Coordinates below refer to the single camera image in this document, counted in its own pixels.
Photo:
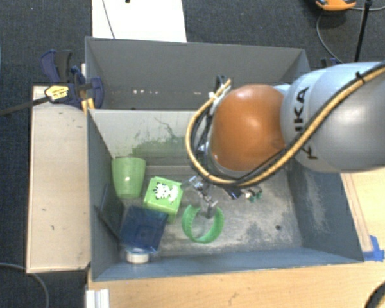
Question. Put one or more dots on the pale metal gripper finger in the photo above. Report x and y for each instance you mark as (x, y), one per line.
(192, 193)
(212, 209)

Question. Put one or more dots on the green cube with white print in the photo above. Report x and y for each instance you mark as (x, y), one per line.
(162, 194)

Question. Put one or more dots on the grey metal bin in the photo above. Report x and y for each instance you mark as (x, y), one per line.
(263, 233)

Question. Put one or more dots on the blue clear square container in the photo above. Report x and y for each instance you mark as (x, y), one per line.
(142, 228)

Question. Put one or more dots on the green plastic cup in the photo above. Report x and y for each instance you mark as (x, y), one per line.
(128, 178)

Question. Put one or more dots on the white round cap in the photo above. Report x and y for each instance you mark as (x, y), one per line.
(137, 257)

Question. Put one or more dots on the dark green flat block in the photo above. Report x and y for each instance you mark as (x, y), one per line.
(110, 212)

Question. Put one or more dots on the pale wood board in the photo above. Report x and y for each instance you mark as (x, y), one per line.
(57, 184)

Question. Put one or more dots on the black cylinder on white bracket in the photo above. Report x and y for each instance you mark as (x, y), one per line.
(233, 193)

